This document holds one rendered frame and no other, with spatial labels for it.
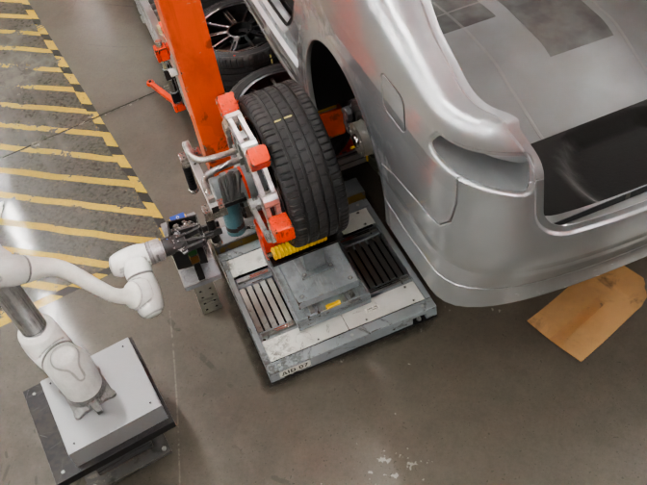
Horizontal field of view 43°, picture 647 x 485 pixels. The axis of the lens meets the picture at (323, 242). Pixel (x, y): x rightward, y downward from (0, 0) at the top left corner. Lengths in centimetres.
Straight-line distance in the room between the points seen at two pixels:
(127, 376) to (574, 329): 196
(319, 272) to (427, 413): 81
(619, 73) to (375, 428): 179
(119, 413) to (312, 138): 131
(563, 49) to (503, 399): 149
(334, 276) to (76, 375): 124
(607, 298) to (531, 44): 122
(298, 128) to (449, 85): 88
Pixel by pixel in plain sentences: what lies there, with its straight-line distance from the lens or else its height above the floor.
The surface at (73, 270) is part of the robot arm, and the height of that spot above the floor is 102.
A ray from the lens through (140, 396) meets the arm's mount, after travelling 339.
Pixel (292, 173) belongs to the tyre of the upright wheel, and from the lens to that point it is 307.
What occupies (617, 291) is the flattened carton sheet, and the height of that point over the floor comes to 1.
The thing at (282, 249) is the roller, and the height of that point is 53.
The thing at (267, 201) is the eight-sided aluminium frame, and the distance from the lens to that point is 310.
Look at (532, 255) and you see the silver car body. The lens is 265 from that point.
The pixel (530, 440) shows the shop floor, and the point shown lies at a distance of 356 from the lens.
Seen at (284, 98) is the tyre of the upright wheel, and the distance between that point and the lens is 321.
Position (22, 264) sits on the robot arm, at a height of 117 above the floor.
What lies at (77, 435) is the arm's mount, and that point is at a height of 40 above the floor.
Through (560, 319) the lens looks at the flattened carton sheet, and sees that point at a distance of 388.
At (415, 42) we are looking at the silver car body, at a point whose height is 169.
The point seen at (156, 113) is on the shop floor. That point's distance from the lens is 528.
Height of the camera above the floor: 312
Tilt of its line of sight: 48 degrees down
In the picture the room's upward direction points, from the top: 11 degrees counter-clockwise
